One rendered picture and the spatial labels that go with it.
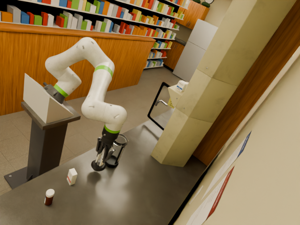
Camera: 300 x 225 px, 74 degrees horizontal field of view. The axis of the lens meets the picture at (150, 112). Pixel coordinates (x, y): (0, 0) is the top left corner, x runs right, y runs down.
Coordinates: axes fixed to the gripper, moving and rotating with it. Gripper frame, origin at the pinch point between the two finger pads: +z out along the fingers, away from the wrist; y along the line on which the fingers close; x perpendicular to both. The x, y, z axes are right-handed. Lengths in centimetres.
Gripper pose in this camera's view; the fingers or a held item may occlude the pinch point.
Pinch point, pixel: (100, 159)
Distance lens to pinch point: 130.5
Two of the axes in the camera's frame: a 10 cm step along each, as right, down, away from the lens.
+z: -3.7, 7.9, 4.9
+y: -7.5, -5.7, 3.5
